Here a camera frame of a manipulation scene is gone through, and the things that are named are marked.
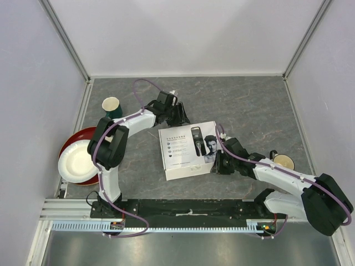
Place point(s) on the red round plate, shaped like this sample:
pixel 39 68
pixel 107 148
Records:
pixel 83 134

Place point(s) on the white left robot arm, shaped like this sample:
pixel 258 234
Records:
pixel 108 144

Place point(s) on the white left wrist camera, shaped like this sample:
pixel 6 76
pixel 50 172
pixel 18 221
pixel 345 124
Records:
pixel 175 99

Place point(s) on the white cardboard box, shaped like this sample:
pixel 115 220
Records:
pixel 188 150

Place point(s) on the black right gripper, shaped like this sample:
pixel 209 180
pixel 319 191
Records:
pixel 217 167

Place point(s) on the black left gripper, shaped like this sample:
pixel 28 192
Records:
pixel 182 118

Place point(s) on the cream paper cup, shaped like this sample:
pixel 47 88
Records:
pixel 112 108

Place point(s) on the white slotted cable duct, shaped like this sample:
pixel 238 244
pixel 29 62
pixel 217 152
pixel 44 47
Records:
pixel 111 227

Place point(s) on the white plate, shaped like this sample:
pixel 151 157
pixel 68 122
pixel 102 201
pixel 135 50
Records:
pixel 75 163

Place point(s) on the cream ceramic mug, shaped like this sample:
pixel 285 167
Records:
pixel 282 159

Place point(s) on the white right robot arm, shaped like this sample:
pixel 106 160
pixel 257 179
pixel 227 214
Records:
pixel 317 199

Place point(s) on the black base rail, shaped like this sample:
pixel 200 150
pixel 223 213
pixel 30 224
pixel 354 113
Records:
pixel 184 212

